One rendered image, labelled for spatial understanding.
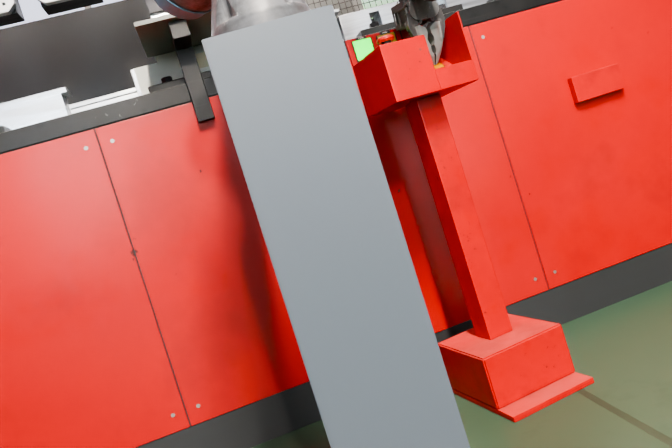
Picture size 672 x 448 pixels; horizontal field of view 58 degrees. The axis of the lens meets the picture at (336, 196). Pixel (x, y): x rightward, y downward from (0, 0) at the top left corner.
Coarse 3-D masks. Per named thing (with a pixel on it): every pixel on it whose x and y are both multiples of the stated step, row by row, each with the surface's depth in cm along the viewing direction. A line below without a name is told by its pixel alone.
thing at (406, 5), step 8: (400, 0) 136; (408, 0) 130; (416, 0) 130; (392, 8) 136; (400, 8) 133; (408, 8) 131; (416, 8) 130; (424, 8) 131; (432, 8) 132; (400, 16) 135; (416, 16) 130; (424, 16) 131; (432, 16) 132; (400, 24) 136
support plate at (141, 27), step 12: (144, 24) 131; (156, 24) 134; (192, 24) 141; (204, 24) 144; (144, 36) 139; (156, 36) 142; (168, 36) 144; (192, 36) 150; (204, 36) 153; (144, 48) 148; (156, 48) 151; (168, 48) 154
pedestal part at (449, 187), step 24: (432, 96) 131; (432, 120) 130; (432, 144) 130; (432, 168) 132; (456, 168) 131; (432, 192) 135; (456, 192) 131; (456, 216) 131; (456, 240) 132; (480, 240) 132; (456, 264) 135; (480, 264) 132; (480, 288) 131; (480, 312) 131; (504, 312) 133; (480, 336) 135
